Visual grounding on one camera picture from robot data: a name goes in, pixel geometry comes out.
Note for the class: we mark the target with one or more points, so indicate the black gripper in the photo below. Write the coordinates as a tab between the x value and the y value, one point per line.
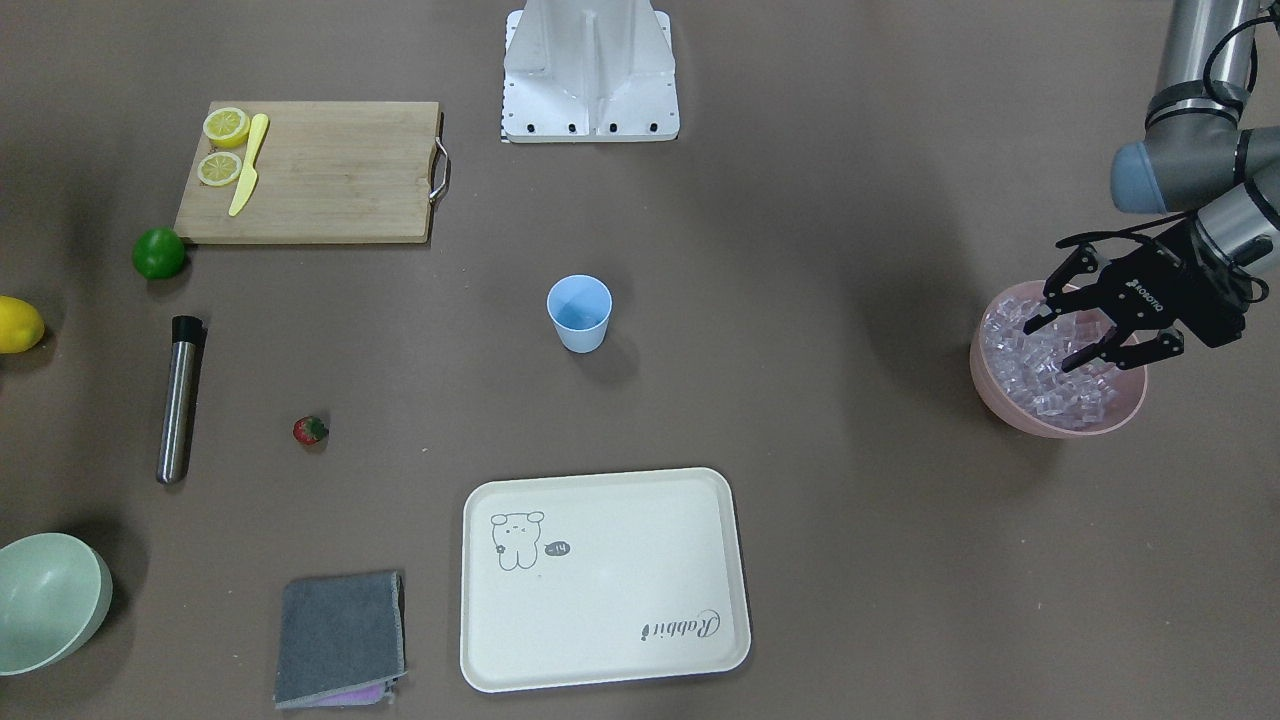
1168	290

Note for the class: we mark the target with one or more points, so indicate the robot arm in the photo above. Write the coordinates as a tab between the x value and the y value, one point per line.
1212	189

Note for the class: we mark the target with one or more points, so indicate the clear ice cubes pile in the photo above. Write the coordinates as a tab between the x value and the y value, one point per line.
1050	380

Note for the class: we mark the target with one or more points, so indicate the light blue cup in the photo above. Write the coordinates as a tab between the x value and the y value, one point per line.
580	307

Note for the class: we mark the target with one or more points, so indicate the pink bowl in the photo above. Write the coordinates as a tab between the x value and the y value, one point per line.
1040	410

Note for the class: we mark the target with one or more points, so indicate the cream rabbit tray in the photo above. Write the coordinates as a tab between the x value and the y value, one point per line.
601	578

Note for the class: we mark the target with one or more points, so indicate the bamboo cutting board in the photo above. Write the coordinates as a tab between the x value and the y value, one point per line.
329	172

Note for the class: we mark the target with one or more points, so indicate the red strawberry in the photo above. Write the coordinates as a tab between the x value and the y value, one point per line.
310	430

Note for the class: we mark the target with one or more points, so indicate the grey folded cloth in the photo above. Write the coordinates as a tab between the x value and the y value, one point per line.
341	641

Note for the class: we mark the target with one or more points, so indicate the yellow plastic knife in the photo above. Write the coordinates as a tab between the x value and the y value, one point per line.
249	176

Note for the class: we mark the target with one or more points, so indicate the upper lemon slice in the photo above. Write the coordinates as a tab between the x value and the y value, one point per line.
227	128

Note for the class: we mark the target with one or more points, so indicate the lemon slice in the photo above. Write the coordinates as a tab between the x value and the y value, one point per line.
218	169
227	128

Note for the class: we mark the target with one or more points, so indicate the lower lemon slice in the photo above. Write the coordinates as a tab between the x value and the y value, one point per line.
218	169

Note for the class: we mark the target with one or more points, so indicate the steel muddler black tip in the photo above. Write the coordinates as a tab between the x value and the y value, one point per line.
189	335

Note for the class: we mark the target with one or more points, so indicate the green lime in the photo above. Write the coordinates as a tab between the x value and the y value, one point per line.
158	253

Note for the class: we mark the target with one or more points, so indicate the mint green bowl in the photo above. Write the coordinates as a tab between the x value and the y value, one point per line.
55	592

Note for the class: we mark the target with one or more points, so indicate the lower yellow lemon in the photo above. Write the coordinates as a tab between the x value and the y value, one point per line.
22	326

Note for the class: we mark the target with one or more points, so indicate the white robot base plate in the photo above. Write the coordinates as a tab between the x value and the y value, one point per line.
589	72

